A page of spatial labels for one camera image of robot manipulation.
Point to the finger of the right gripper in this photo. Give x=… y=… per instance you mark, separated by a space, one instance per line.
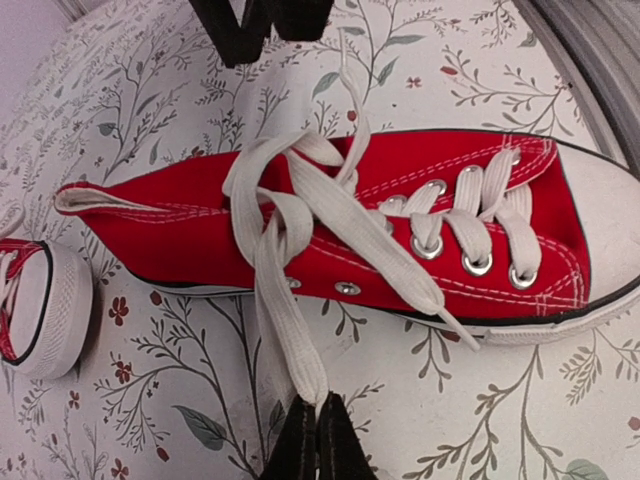
x=293 y=20
x=236 y=42

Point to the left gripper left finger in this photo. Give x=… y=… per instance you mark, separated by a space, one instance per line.
x=294 y=454

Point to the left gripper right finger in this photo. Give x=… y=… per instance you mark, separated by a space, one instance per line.
x=341 y=456

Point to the red sneaker with laces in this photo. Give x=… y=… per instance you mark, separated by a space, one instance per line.
x=46 y=301

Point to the floral patterned table mat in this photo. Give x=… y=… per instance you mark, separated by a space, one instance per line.
x=176 y=388

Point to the front aluminium rail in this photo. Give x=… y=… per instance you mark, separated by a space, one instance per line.
x=595 y=47

